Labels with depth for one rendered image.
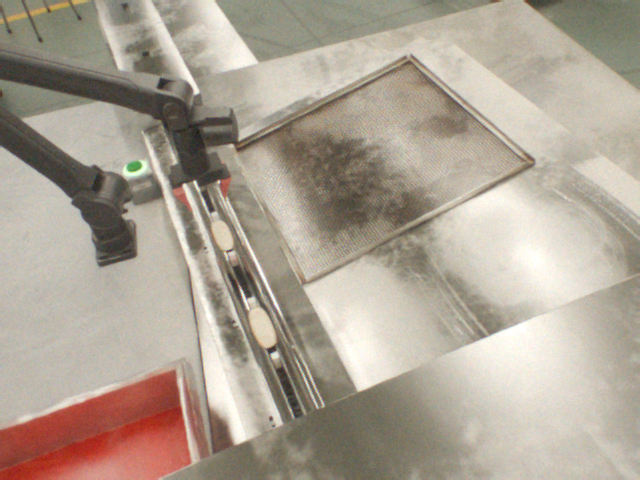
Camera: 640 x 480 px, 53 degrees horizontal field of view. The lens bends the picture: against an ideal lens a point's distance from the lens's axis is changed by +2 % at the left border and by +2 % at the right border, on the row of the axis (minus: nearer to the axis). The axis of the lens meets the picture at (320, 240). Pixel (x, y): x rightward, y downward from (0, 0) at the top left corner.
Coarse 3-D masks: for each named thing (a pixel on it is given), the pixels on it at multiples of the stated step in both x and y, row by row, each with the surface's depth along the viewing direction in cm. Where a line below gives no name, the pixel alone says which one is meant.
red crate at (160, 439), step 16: (160, 416) 108; (176, 416) 107; (112, 432) 107; (128, 432) 107; (144, 432) 106; (160, 432) 106; (176, 432) 105; (64, 448) 106; (80, 448) 106; (96, 448) 105; (112, 448) 105; (128, 448) 104; (144, 448) 104; (160, 448) 104; (176, 448) 103; (16, 464) 105; (32, 464) 105; (48, 464) 104; (64, 464) 104; (80, 464) 104; (96, 464) 103; (112, 464) 103; (128, 464) 102; (144, 464) 102; (160, 464) 102; (176, 464) 101
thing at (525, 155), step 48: (336, 96) 152; (432, 96) 142; (240, 144) 151; (336, 144) 141; (384, 144) 136; (432, 144) 131; (480, 144) 127; (384, 192) 126; (288, 240) 125; (384, 240) 117
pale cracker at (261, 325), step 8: (256, 312) 117; (264, 312) 117; (256, 320) 116; (264, 320) 115; (256, 328) 114; (264, 328) 114; (272, 328) 114; (256, 336) 113; (264, 336) 113; (272, 336) 113; (264, 344) 112; (272, 344) 112
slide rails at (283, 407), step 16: (192, 192) 148; (224, 208) 142; (208, 224) 138; (224, 256) 130; (240, 256) 130; (224, 272) 127; (240, 288) 123; (256, 288) 123; (240, 304) 120; (272, 320) 116; (256, 352) 112; (288, 352) 111; (272, 368) 109; (288, 368) 108; (272, 384) 106; (304, 384) 105; (304, 400) 103; (288, 416) 102
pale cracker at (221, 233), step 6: (216, 222) 137; (222, 222) 137; (216, 228) 136; (222, 228) 135; (228, 228) 136; (216, 234) 134; (222, 234) 134; (228, 234) 134; (216, 240) 133; (222, 240) 133; (228, 240) 132; (222, 246) 132; (228, 246) 132
